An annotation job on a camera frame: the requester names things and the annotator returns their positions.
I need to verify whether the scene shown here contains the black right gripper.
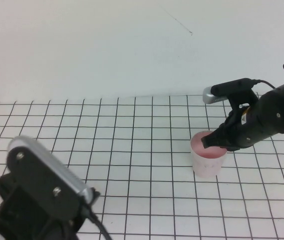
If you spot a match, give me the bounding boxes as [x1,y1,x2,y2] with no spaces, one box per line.
[200,103,266,153]

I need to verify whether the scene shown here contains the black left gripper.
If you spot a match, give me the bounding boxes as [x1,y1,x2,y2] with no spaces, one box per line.
[0,172,89,240]

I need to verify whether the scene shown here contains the pale pink plastic cup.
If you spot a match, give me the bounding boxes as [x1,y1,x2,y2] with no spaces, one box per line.
[190,130,228,179]

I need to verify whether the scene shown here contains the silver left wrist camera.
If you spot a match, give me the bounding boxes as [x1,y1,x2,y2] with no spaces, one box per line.
[6,135,100,213]

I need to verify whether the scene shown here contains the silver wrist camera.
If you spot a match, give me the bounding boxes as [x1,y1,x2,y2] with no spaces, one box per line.
[202,77,259,118]
[6,135,100,213]

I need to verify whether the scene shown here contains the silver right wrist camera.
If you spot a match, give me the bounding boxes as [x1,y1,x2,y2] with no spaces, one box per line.
[202,77,259,118]

